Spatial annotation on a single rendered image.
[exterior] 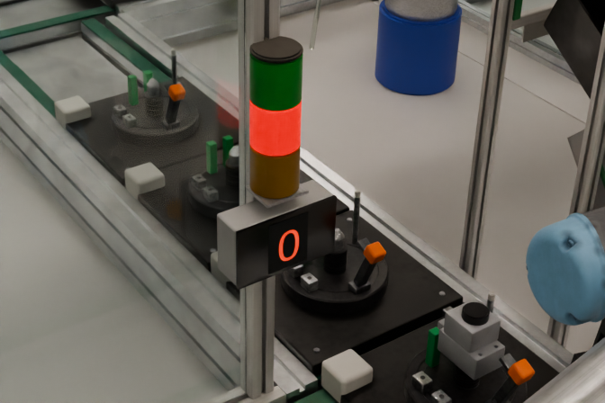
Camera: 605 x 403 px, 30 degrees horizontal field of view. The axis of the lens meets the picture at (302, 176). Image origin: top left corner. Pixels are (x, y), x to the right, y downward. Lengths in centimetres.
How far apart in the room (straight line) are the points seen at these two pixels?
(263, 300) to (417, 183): 69
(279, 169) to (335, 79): 111
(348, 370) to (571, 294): 56
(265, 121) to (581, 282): 40
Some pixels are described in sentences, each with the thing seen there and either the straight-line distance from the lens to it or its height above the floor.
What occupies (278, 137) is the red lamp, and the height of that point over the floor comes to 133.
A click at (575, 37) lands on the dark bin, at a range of 137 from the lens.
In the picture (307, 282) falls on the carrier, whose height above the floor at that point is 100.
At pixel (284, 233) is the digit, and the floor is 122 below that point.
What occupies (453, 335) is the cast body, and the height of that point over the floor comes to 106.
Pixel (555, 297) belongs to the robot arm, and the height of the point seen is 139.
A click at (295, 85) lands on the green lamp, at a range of 106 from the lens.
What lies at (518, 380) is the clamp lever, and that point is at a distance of 124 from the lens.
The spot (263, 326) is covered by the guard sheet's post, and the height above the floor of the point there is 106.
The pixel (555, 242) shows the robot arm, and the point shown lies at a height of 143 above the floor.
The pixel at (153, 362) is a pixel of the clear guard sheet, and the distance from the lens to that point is 123.
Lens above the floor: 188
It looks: 33 degrees down
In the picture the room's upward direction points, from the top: 2 degrees clockwise
